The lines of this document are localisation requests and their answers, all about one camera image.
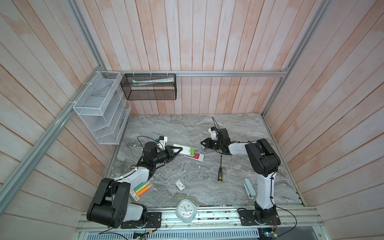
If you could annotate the white round alarm clock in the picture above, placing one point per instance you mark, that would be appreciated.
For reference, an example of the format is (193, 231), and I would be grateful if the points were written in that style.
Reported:
(186, 211)

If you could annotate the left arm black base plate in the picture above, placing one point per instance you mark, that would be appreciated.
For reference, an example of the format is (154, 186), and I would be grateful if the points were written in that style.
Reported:
(150, 220)

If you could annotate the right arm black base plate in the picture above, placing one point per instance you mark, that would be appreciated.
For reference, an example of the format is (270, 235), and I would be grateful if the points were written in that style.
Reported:
(258, 217)

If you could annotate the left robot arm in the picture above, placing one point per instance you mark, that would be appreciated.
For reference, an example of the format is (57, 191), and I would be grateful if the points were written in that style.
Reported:
(111, 206)

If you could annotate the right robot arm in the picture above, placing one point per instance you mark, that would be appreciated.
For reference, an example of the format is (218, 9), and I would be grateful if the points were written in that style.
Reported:
(263, 158)

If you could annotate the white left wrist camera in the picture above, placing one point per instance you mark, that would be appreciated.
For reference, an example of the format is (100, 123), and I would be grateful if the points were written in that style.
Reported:
(161, 142)

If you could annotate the pack of coloured highlighters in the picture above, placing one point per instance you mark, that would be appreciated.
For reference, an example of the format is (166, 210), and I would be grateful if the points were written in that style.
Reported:
(141, 191)

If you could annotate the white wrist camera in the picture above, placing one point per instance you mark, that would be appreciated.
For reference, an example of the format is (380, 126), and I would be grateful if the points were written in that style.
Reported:
(213, 133)
(161, 142)

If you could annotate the small white red card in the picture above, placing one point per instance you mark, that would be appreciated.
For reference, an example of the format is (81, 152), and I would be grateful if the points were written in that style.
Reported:
(180, 185)

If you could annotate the white paper in basket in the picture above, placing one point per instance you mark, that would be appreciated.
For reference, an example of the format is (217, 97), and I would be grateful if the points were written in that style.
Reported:
(140, 82)

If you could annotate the black yellow handled screwdriver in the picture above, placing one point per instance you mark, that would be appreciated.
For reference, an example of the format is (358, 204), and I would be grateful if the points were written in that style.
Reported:
(220, 172)

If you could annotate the black wire mesh basket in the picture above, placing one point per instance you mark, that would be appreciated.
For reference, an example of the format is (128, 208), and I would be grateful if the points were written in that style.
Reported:
(157, 92)

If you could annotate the light blue glasses case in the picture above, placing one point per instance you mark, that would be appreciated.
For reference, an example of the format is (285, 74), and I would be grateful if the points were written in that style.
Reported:
(249, 188)

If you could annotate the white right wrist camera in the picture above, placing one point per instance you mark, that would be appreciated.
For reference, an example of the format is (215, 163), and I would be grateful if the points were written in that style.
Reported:
(213, 133)

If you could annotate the white wire mesh shelf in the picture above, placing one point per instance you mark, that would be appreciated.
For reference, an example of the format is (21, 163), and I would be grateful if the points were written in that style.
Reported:
(102, 108)

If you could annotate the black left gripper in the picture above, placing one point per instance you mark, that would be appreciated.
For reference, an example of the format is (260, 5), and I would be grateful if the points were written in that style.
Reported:
(171, 154)

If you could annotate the aluminium front rail frame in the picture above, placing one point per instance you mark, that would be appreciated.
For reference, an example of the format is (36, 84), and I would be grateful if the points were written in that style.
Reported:
(293, 222)

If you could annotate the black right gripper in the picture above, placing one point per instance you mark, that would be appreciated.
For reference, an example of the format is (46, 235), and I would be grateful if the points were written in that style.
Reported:
(208, 143)

